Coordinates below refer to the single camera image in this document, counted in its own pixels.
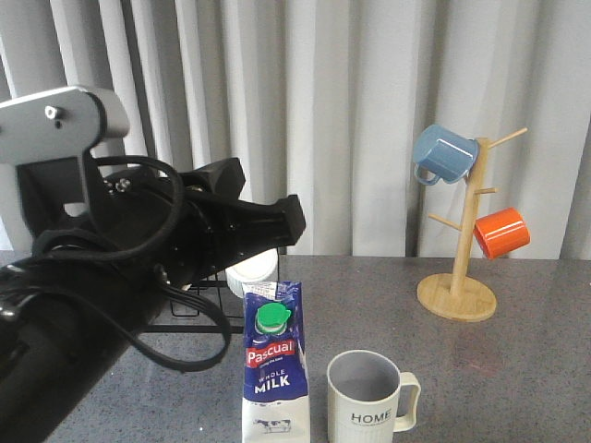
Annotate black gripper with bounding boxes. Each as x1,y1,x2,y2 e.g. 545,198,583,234
31,157,306,286

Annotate blue white milk carton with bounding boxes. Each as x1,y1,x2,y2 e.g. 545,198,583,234
242,281,311,442

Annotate white HOME mug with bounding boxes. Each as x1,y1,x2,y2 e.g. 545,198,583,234
327,350,421,442

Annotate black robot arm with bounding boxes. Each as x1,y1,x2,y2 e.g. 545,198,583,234
1,156,306,442

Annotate white ribbed mug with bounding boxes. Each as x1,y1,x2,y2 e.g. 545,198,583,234
225,249,279,298

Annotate grey pleated curtain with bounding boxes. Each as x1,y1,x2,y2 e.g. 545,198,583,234
1,1,590,259

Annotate blue enamel mug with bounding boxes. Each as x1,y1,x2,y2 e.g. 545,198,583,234
412,125,480,186

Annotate wooden mug tree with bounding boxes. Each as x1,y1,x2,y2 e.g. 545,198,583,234
417,128,527,322

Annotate orange enamel mug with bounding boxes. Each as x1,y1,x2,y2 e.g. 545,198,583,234
474,207,531,259

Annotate black wire mug rack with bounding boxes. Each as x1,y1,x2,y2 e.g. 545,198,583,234
138,246,283,336

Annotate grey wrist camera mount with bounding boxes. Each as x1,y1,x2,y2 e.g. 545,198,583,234
1,86,129,222

